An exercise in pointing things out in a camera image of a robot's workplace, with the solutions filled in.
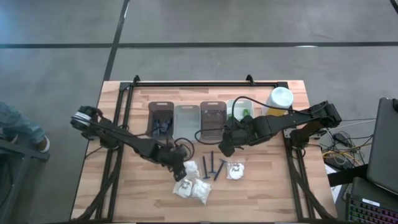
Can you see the light grey plastic bin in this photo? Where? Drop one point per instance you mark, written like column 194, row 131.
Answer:
column 186, row 123

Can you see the white paper sheet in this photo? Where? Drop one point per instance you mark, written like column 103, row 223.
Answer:
column 334, row 193

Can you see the white yellow wipes canister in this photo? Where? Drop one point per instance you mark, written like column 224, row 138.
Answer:
column 281, row 96

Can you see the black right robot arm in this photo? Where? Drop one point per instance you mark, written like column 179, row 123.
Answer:
column 280, row 119

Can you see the dark blue razor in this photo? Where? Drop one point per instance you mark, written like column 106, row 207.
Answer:
column 212, row 161

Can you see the dark grey plastic bin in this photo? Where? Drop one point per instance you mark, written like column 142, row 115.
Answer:
column 155, row 109
column 213, row 121

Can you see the person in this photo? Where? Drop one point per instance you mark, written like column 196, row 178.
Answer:
column 18, row 124

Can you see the white plastic bin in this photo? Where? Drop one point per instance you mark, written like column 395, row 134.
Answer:
column 237, row 105

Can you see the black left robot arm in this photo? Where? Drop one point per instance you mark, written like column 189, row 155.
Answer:
column 124, row 138

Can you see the black aluminium table frame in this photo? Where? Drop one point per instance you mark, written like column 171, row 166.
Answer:
column 202, row 84

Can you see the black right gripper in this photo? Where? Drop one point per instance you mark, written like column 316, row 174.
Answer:
column 242, row 133

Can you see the backlit keyboard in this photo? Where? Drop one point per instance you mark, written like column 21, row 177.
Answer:
column 373, row 214

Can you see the grey laptop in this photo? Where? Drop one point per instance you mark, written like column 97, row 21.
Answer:
column 385, row 146

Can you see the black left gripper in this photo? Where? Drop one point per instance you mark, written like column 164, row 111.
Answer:
column 174, row 155

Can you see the plastic bag labelled Pad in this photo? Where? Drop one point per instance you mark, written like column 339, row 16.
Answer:
column 235, row 171

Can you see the black power adapter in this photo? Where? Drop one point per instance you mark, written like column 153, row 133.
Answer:
column 340, row 138

